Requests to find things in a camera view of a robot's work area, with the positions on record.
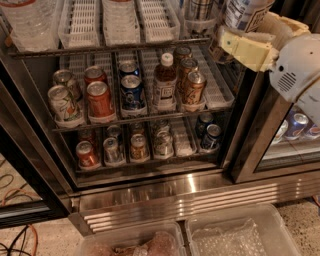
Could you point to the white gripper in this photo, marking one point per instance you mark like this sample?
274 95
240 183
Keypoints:
296 68

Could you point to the blue labelled plastic bottle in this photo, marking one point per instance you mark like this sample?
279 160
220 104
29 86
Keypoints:
246 15

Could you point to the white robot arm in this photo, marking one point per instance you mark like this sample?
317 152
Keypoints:
309 100

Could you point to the white empty shelf tray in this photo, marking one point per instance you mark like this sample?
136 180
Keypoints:
216 93

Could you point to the brown tea bottle white cap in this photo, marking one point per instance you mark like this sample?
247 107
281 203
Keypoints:
165 78

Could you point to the stainless steel display fridge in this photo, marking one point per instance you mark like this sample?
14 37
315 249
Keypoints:
253 162

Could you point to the gold bottom shelf can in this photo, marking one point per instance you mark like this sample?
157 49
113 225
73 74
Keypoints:
138 147

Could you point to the white top shelf tray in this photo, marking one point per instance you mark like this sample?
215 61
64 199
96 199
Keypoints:
80 24

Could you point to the silver bottom shelf can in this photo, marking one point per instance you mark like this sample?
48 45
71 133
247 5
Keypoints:
112 150

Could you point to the orange bottom shelf can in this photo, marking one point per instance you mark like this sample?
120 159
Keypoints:
86 154

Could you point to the clear water bottle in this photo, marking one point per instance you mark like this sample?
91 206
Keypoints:
34 23

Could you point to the silver striped tall can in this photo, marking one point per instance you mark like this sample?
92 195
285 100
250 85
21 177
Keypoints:
200 10

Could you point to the blue can behind glass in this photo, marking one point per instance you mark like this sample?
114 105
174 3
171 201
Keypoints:
297 122

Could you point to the gold middle coffee can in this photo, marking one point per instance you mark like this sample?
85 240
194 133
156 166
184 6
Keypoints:
185 66

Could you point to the gold coffee can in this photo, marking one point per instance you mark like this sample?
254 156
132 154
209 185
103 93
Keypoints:
185 66
193 89
181 52

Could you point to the gold front coffee can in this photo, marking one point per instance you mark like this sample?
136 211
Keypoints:
193 89

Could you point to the gold rear coffee can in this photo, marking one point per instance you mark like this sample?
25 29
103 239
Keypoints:
181 52

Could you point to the blue bottom rear can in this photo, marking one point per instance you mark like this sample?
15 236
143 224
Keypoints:
203 120

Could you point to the blue bottom front can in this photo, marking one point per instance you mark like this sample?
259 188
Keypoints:
211 137

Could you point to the blue rear soda can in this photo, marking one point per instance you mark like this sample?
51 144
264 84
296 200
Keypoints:
129 67

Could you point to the blue soda can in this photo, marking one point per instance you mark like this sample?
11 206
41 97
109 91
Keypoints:
132 92
129 67

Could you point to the blue front soda can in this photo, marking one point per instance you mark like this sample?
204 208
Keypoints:
132 92

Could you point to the white green bottom can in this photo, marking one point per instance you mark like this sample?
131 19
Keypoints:
163 144

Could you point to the orange rear soda can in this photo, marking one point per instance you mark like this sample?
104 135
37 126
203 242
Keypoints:
93 74

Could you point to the orange soda can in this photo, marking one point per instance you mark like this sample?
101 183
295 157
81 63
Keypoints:
100 99
93 74

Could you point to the orange front soda can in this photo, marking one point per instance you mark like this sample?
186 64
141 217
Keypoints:
100 99

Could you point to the right clear plastic bin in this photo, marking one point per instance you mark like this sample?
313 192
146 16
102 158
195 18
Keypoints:
256 230

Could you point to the clear plastic bin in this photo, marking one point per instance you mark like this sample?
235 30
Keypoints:
256 230
152 239

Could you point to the silver rear soda can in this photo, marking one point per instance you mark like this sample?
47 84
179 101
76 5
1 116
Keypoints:
67 78

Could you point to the white green soda can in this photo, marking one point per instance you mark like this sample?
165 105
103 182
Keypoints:
63 104

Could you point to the left clear plastic bin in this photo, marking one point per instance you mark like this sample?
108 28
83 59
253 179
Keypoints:
152 239

